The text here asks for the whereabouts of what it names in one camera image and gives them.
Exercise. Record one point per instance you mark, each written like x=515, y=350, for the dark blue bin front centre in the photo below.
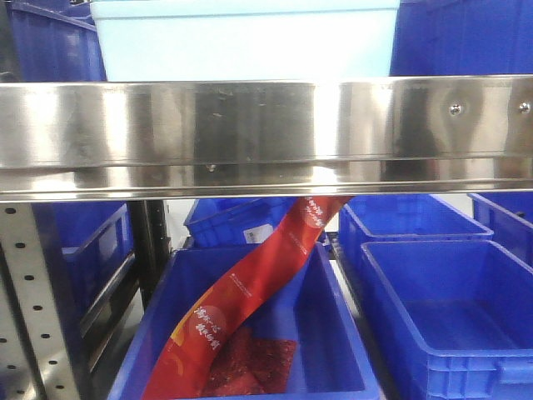
x=330, y=360

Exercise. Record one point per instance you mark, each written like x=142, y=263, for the stainless steel shelf front rail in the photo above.
x=65, y=141

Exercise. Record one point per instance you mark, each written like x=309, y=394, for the dark blue crate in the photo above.
x=462, y=38
x=56, y=41

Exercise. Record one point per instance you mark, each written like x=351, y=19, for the dark blue crate top right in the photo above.
x=462, y=38

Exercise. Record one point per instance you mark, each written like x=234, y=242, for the red snack package strip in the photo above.
x=183, y=364

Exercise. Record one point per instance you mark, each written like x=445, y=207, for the dark blue crate top left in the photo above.
x=56, y=41

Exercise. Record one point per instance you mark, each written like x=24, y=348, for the dark blue bin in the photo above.
x=82, y=245
x=330, y=360
x=403, y=217
x=453, y=319
x=215, y=222

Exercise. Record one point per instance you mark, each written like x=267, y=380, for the light blue bin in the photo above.
x=244, y=40

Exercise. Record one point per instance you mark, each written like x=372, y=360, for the red dried meat packet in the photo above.
x=249, y=365

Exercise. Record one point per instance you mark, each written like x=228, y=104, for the dark blue bin front right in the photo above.
x=453, y=319

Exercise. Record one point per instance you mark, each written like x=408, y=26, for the dark blue bin back right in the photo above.
x=403, y=217

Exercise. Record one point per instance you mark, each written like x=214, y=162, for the dark blue bin front left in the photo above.
x=82, y=245

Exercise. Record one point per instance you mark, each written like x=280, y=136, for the dark blue bin back centre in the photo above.
x=215, y=222

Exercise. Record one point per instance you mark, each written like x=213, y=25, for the perforated steel shelf post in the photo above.
x=50, y=325

